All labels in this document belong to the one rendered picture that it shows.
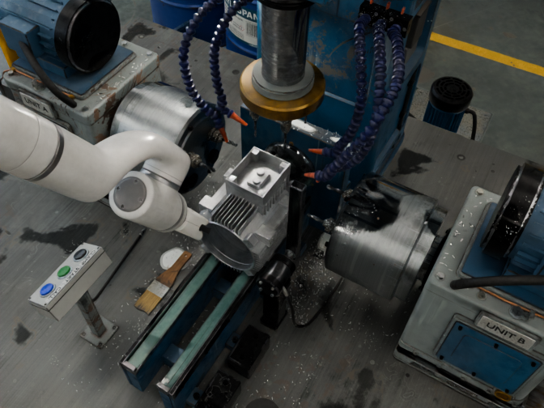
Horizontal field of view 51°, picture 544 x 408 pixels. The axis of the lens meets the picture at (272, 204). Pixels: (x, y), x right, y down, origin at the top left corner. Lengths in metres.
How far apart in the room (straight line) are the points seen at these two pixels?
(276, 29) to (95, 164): 0.42
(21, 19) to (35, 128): 0.73
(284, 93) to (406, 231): 0.38
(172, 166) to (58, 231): 0.74
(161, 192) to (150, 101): 0.48
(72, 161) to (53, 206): 0.91
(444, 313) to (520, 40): 2.89
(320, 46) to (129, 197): 0.62
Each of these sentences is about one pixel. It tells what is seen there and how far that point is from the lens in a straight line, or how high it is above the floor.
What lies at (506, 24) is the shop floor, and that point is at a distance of 4.05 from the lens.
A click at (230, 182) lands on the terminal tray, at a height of 1.14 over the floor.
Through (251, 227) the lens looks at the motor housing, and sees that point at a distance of 1.27.
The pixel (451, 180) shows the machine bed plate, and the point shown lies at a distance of 1.82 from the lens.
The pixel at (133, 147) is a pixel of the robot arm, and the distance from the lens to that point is 0.94.
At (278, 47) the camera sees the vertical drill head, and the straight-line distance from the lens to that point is 1.11.
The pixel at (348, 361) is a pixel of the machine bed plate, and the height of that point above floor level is 0.80.
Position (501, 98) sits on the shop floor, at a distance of 3.46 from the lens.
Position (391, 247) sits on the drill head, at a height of 1.13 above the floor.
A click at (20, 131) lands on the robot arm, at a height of 1.59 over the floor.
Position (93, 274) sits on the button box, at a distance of 1.29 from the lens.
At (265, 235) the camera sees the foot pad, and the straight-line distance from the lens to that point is 1.26.
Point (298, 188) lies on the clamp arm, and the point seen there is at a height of 1.25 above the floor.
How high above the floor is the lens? 2.11
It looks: 52 degrees down
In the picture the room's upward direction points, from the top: 2 degrees clockwise
